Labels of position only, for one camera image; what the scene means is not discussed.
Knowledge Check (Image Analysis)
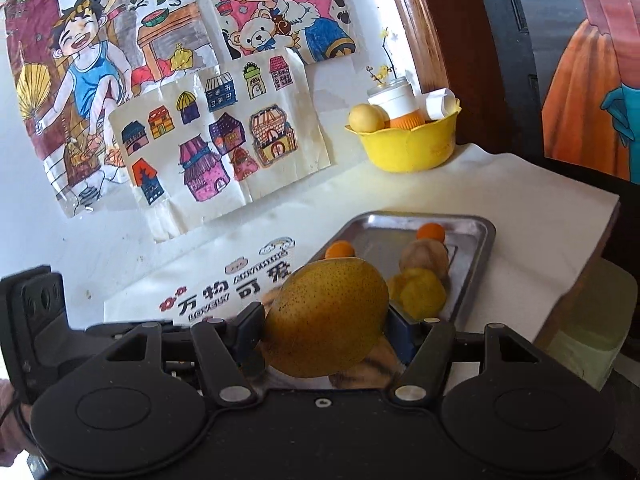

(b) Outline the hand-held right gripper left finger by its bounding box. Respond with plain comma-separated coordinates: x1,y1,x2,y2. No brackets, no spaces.
106,302,267,406

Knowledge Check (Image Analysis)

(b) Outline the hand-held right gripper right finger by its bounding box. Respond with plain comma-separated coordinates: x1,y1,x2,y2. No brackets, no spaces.
388,306,544,402

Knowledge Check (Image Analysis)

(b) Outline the yellow mango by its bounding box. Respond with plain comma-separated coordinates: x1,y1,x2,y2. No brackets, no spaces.
387,267,448,321

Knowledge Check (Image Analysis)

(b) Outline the pale striped pepino melon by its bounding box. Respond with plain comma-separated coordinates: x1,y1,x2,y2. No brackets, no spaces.
398,238,451,281

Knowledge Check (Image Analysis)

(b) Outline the golden brown speckled pear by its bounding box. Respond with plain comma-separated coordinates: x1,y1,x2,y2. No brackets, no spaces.
262,256,391,379

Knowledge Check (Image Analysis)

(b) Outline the metal tray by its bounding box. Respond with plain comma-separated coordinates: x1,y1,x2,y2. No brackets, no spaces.
324,212,497,322

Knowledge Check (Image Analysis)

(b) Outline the person's left hand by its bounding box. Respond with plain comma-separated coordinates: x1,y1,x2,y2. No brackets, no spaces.
0,379,34,456

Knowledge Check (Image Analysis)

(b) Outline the dark striped pepino melon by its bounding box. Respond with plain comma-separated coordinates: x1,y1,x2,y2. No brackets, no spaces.
329,335,407,391

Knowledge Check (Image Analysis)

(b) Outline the white printed tablecloth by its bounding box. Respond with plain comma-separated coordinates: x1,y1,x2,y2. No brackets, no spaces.
102,142,621,392

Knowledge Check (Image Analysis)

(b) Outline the yellow plastic bowl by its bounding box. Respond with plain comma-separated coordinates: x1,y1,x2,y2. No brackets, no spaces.
344,105,461,174

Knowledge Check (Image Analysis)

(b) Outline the pale green stool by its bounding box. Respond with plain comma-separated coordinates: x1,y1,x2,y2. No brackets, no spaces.
544,259,639,392

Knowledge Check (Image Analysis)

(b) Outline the houses drawing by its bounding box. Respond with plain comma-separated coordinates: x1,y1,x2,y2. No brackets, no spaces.
107,49,334,207

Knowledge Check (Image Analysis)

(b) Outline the orange cup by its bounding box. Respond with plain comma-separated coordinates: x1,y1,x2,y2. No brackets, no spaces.
389,112,426,131

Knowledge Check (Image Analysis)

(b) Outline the large yellow round fruit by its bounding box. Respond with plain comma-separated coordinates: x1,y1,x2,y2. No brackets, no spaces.
348,103,387,134

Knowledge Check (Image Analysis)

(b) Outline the white paper roll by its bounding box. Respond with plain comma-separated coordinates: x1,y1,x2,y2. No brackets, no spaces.
424,87,459,121

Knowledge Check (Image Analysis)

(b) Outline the white jar with orange base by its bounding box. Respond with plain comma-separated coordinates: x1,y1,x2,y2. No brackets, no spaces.
366,77,419,121

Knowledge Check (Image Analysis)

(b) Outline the boy with fan drawing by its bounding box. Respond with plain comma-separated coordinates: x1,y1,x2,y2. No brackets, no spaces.
4,0,222,219

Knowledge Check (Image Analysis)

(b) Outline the yellow flower twig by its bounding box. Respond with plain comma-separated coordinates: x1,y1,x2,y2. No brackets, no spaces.
366,27,397,87

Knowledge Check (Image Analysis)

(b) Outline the orange dress poster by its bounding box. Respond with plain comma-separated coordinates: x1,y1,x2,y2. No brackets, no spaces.
542,0,640,184

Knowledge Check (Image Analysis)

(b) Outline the teddy bear drawing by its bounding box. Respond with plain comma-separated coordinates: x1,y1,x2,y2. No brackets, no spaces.
199,0,359,67

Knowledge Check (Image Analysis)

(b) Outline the wooden window frame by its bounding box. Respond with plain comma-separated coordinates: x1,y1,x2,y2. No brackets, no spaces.
379,0,502,147

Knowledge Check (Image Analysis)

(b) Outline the black frame post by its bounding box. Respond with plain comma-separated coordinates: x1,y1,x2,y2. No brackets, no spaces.
469,0,547,158

